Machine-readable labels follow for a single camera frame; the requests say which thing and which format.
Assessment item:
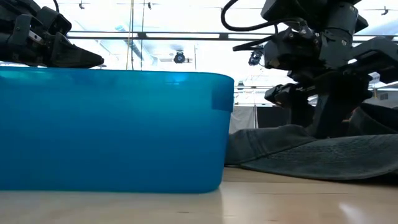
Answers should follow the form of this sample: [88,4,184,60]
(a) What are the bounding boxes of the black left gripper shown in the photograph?
[0,14,105,70]

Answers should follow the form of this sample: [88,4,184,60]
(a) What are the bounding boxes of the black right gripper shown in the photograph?
[264,27,374,139]

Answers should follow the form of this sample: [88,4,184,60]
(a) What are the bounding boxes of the dark grey cap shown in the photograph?
[225,124,398,182]

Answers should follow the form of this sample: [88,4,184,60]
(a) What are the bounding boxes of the black partition panel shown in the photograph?
[256,105,290,129]

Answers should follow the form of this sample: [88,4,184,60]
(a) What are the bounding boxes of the white cloth partition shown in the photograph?
[229,105,256,134]

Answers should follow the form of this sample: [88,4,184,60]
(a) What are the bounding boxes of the blue plastic bin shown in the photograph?
[0,67,234,194]

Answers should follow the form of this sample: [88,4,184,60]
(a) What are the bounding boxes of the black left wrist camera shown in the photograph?
[37,6,73,35]

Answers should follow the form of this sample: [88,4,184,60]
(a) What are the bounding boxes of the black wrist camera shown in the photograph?
[37,6,73,35]
[248,45,265,67]

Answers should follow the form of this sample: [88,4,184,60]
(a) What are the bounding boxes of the thin dark hanging cable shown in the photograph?
[139,0,146,71]

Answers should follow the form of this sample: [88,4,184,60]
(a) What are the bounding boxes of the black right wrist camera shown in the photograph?
[248,45,265,67]

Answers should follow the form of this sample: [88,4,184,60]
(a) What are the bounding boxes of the black round camera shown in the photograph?
[173,50,187,65]

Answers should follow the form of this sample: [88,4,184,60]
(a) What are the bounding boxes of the black frame crossbar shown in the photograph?
[67,30,398,43]

